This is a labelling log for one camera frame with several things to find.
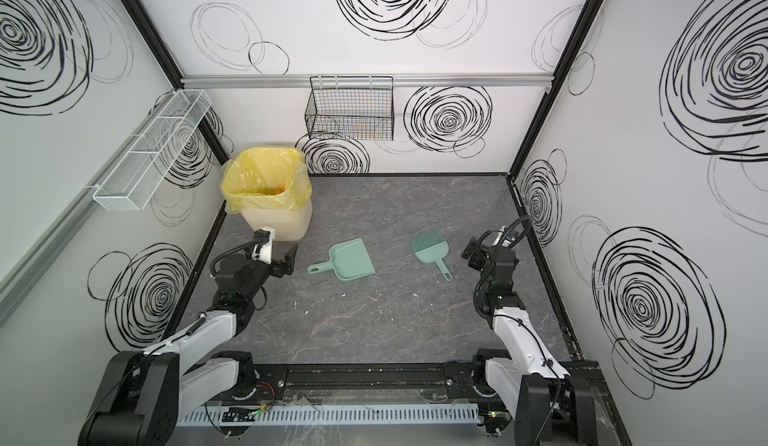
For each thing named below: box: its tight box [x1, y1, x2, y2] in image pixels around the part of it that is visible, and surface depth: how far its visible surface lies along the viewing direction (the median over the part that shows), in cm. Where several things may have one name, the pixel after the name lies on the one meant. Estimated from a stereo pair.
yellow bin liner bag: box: [220, 146, 313, 215], surface depth 93 cm
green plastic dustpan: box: [307, 237, 377, 282], surface depth 98 cm
